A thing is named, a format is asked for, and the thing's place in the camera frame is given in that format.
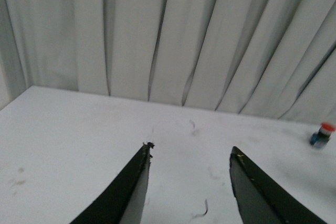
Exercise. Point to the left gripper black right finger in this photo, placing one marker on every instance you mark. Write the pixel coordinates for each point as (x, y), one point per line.
(260, 199)

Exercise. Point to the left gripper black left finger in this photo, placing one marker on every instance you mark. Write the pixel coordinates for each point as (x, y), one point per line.
(123, 200)

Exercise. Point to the white pleated curtain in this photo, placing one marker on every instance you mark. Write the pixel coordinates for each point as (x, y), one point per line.
(269, 58)

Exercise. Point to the curved black wire scrap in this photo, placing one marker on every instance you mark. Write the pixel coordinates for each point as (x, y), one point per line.
(201, 212)

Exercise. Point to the red push button switch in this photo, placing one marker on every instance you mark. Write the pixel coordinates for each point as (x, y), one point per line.
(320, 138)

